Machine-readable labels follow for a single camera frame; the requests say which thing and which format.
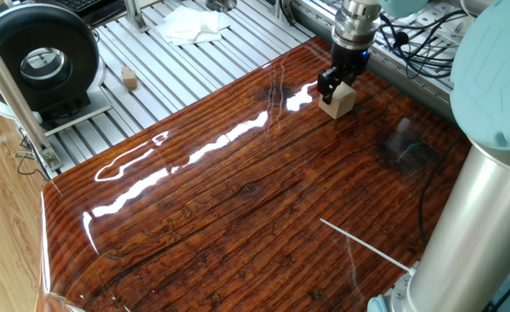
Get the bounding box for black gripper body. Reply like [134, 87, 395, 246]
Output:
[328, 41, 371, 75]

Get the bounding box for pale wooden cube block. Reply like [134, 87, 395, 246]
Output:
[318, 81, 358, 120]

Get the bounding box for small brown wooden block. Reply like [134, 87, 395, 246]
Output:
[120, 65, 139, 91]

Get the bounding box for glossy wood grain mat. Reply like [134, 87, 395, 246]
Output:
[36, 36, 472, 312]

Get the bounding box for white crumpled tissue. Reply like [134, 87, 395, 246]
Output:
[155, 4, 232, 47]

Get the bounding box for white zip tie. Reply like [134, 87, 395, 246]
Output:
[318, 217, 417, 275]

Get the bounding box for black keyboard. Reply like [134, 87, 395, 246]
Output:
[54, 0, 128, 28]

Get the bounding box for black round blower fan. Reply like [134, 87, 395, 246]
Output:
[0, 2, 113, 138]

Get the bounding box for tangled black cable bundle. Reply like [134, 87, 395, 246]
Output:
[378, 8, 470, 81]

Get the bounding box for black cable silver connector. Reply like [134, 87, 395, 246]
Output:
[417, 132, 466, 250]

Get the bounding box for short aluminium upright bracket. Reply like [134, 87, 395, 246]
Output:
[122, 0, 151, 35]

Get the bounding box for thin black wires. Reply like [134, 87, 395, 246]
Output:
[14, 133, 52, 183]

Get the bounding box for silver slanted frame post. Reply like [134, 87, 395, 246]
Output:
[0, 19, 64, 173]

